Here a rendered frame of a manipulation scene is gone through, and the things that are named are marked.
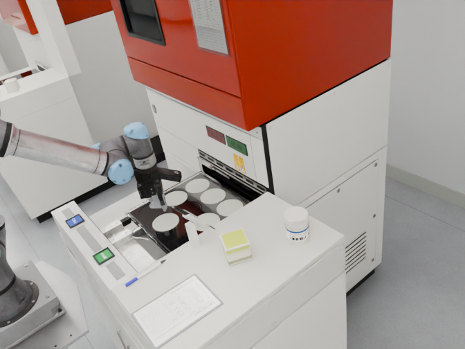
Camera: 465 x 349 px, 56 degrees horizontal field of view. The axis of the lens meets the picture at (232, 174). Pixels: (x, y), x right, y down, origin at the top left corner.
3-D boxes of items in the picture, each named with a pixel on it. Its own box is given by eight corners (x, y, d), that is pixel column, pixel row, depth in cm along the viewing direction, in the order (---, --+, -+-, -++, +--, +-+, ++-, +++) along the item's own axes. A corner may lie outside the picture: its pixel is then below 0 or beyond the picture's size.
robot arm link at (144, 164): (153, 146, 153) (153, 158, 146) (156, 157, 156) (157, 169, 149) (132, 151, 153) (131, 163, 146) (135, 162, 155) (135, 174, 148)
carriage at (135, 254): (121, 229, 168) (119, 224, 166) (169, 279, 142) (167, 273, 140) (102, 239, 164) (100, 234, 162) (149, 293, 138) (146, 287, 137)
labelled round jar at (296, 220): (297, 226, 136) (295, 203, 131) (314, 237, 131) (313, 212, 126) (281, 237, 133) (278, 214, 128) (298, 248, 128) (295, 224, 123)
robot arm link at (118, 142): (93, 155, 134) (127, 143, 138) (87, 141, 143) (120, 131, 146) (102, 176, 139) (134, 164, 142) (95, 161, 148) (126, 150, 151)
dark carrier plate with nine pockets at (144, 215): (201, 174, 183) (201, 172, 183) (254, 207, 159) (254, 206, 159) (129, 213, 168) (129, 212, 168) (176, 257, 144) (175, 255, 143)
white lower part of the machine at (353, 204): (279, 210, 297) (266, 101, 252) (382, 273, 239) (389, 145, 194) (195, 266, 265) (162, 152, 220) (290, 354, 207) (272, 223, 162)
